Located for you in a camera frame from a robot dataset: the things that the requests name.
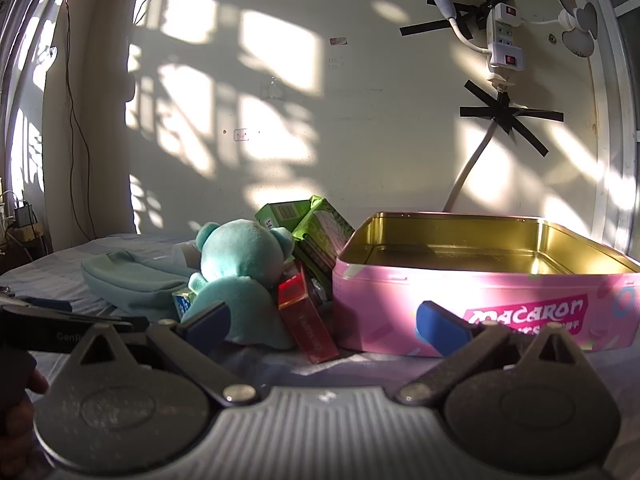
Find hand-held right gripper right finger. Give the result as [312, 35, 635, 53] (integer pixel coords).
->
[395, 301, 588, 406]

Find small blue-green box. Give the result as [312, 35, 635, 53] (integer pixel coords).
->
[171, 287, 198, 322]

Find green plastic packet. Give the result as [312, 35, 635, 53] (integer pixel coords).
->
[291, 195, 356, 286]

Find clear adhesive wall hook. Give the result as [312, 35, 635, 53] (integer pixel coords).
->
[260, 76, 286, 101]

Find thin black hanging cable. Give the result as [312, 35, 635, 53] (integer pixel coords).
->
[62, 0, 98, 239]

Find teal plush bear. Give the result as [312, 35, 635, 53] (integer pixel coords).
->
[181, 218, 296, 351]

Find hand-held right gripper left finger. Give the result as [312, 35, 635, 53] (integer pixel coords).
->
[67, 301, 263, 407]

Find beige power socket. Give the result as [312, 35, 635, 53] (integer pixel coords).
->
[7, 224, 46, 248]

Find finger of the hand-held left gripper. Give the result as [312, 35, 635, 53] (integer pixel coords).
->
[0, 307, 149, 333]
[0, 286, 73, 312]

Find green carton box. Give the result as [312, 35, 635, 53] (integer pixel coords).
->
[254, 200, 313, 233]

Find black tape cross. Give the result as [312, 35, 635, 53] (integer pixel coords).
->
[460, 79, 564, 157]
[399, 0, 523, 38]

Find person's left hand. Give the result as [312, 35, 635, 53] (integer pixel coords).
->
[0, 355, 51, 461]

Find thick white power cable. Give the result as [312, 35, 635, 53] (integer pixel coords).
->
[441, 120, 500, 213]

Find white plug with cord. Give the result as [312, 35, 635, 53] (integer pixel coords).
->
[400, 0, 493, 57]

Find pink tin box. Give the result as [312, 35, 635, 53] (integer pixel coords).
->
[331, 211, 640, 358]

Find white power strip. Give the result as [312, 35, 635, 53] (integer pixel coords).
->
[486, 2, 524, 86]

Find red box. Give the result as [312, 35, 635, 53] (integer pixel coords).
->
[277, 262, 340, 365]

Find teal plush toy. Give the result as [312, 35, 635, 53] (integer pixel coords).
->
[81, 250, 201, 323]

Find small white fan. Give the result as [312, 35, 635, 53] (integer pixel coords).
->
[520, 0, 598, 58]

